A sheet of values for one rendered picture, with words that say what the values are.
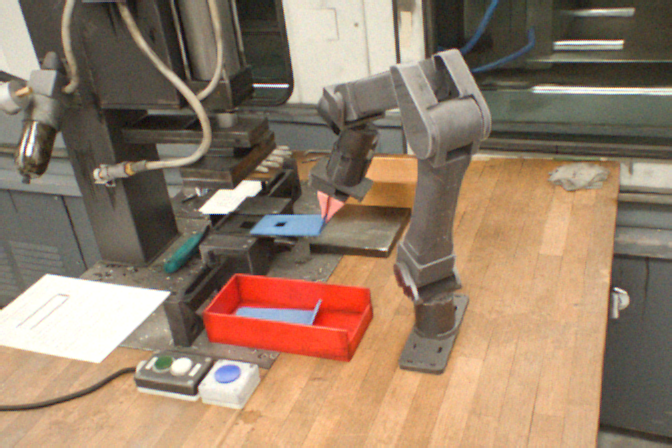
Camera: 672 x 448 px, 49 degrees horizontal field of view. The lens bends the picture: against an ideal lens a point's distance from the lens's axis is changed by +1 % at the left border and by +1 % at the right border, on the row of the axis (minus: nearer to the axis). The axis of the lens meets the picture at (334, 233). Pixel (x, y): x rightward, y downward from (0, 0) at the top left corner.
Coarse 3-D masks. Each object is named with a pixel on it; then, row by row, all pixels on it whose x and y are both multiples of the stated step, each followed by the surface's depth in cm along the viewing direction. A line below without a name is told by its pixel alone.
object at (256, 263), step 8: (288, 208) 146; (256, 248) 134; (264, 248) 137; (272, 248) 146; (232, 256) 133; (240, 256) 132; (248, 256) 131; (256, 256) 134; (264, 256) 137; (232, 264) 134; (240, 264) 133; (248, 264) 132; (256, 264) 134; (264, 264) 137; (232, 272) 135; (240, 272) 134; (248, 272) 133; (256, 272) 134; (264, 272) 138; (224, 280) 136
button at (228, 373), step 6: (222, 366) 110; (228, 366) 110; (234, 366) 110; (216, 372) 109; (222, 372) 109; (228, 372) 109; (234, 372) 109; (240, 372) 109; (216, 378) 108; (222, 378) 108; (228, 378) 108; (234, 378) 108
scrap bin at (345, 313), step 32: (224, 288) 125; (256, 288) 128; (288, 288) 126; (320, 288) 123; (352, 288) 121; (224, 320) 118; (256, 320) 116; (320, 320) 123; (352, 320) 122; (288, 352) 117; (320, 352) 114; (352, 352) 114
